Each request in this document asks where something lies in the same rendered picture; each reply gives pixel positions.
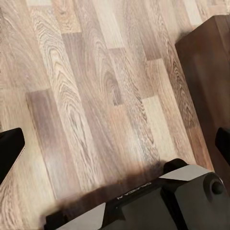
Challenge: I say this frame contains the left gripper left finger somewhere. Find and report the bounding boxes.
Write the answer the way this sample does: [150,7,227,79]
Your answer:
[0,127,25,185]

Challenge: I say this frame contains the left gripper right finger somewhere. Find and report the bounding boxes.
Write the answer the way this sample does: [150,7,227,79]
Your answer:
[215,127,230,166]

